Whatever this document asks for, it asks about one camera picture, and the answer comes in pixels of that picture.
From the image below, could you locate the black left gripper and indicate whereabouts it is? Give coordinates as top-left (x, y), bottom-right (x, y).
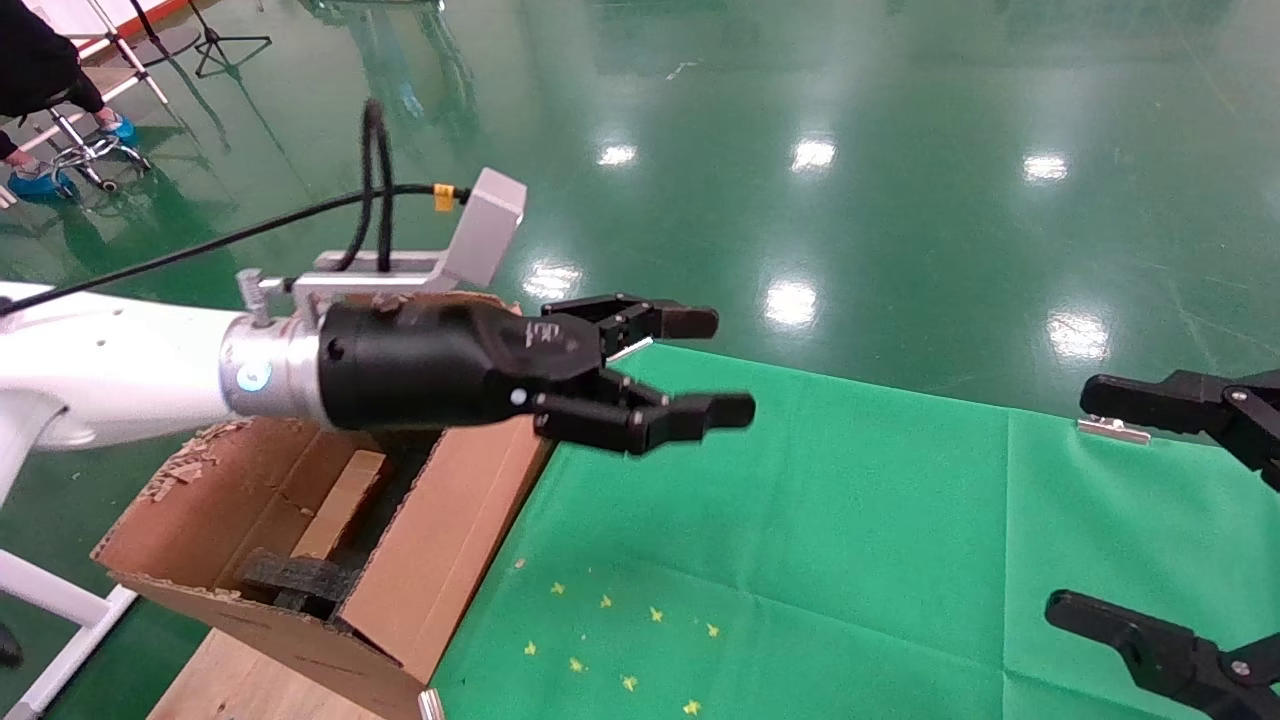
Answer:
top-left (318, 293), bottom-right (757, 458)

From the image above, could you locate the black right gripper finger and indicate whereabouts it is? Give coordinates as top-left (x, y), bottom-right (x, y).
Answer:
top-left (1078, 370), bottom-right (1280, 496)
top-left (1043, 592), bottom-right (1280, 720)

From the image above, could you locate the small taped cardboard box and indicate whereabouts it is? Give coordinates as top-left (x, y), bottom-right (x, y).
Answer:
top-left (292, 450), bottom-right (388, 561)

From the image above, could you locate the large open brown carton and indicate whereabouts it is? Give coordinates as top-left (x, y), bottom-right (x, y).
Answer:
top-left (92, 290), bottom-right (556, 720)

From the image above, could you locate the silver binder clip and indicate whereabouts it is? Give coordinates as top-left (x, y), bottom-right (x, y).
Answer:
top-left (1077, 416), bottom-right (1153, 446)

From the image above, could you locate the green table cloth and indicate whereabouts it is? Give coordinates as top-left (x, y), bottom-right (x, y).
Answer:
top-left (430, 345), bottom-right (1280, 720)

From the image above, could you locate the black foam insert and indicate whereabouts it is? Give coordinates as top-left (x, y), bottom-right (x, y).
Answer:
top-left (237, 430), bottom-right (446, 618)

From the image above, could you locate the black tripod stand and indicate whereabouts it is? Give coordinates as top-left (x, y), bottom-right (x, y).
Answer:
top-left (185, 0), bottom-right (273, 79)

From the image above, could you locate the black round-base stand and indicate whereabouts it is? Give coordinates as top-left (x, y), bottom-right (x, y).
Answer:
top-left (128, 0), bottom-right (201, 67)

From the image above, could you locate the chrome stool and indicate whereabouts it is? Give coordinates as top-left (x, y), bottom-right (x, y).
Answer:
top-left (45, 105), bottom-right (151, 193)

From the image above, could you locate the white board orange edge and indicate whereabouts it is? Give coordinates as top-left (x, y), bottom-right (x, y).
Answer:
top-left (28, 0), bottom-right (193, 63)

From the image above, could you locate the person in black clothes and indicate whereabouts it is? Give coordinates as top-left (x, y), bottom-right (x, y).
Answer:
top-left (0, 0), bottom-right (136, 206)

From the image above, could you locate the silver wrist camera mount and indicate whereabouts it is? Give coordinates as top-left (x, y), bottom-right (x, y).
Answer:
top-left (237, 167), bottom-right (528, 321)

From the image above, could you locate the black cable with yellow tag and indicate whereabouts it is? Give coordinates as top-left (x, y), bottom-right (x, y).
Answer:
top-left (0, 183), bottom-right (471, 316)

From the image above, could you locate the thick braided black cable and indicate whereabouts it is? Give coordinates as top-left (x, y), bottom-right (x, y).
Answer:
top-left (345, 97), bottom-right (396, 273)

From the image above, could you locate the white metal frame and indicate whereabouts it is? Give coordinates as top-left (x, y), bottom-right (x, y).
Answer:
top-left (0, 548), bottom-right (138, 720)

